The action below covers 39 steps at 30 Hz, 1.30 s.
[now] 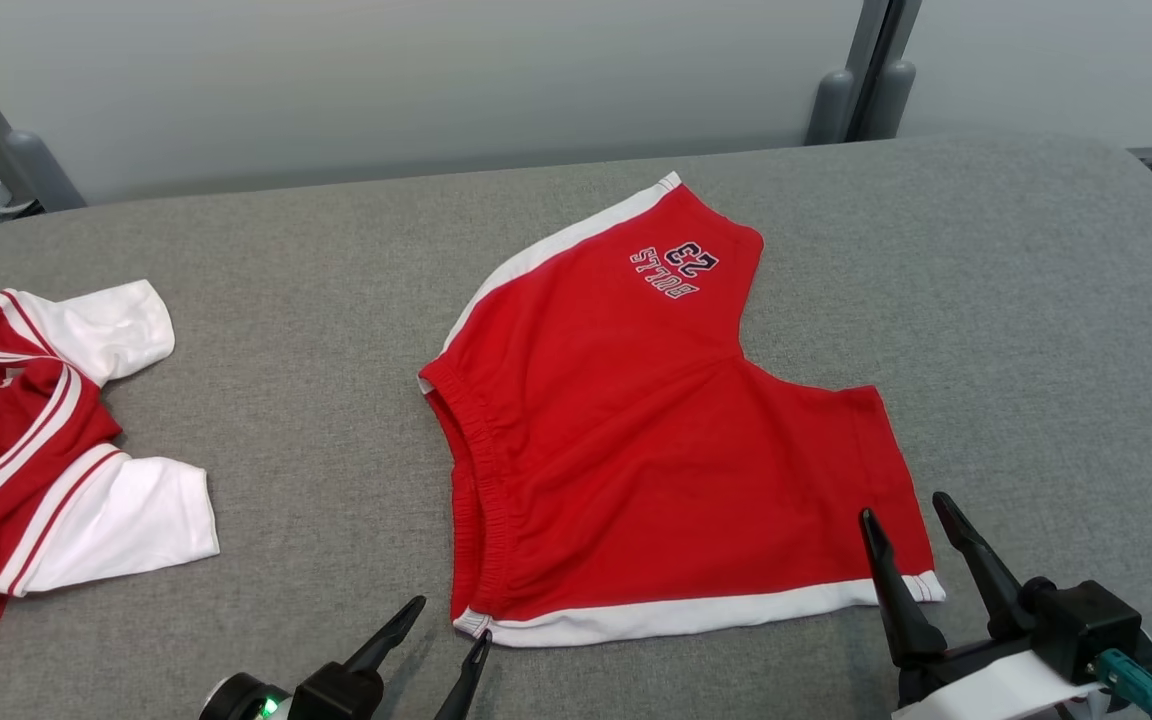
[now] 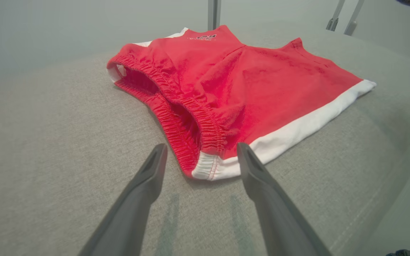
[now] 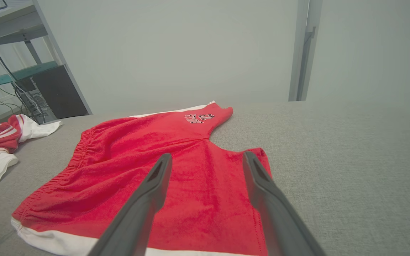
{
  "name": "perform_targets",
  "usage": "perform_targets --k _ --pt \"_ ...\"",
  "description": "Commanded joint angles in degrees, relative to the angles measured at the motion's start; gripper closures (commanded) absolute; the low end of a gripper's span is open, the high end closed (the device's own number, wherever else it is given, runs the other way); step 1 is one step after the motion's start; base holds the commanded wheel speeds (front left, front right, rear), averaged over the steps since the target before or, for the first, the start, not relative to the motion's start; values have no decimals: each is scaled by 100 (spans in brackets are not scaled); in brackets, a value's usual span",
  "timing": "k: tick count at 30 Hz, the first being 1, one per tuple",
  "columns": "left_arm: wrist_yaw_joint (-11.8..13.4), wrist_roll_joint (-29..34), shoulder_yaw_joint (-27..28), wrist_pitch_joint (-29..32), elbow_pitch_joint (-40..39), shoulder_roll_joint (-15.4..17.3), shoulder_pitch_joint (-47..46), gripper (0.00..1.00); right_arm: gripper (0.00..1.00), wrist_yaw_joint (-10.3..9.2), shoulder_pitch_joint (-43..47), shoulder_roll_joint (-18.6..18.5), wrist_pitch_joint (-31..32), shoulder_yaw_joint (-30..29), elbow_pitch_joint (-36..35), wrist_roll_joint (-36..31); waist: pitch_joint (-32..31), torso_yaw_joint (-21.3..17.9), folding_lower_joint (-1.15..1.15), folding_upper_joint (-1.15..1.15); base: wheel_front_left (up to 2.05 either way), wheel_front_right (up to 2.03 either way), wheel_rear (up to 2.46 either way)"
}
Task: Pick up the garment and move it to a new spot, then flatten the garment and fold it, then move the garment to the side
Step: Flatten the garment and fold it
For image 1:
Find red shorts white trim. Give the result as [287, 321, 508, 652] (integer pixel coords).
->
[418, 172, 947, 649]

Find teal cable connector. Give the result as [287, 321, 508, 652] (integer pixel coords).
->
[1086, 648, 1152, 720]

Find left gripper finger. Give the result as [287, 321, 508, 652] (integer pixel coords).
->
[341, 595, 428, 681]
[433, 629, 494, 720]

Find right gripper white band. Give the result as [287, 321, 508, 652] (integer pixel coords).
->
[857, 490, 1109, 720]

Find red jersey white sleeves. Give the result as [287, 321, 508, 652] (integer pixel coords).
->
[0, 280, 221, 663]

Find grey double partition post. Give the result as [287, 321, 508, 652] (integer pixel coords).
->
[804, 0, 922, 143]

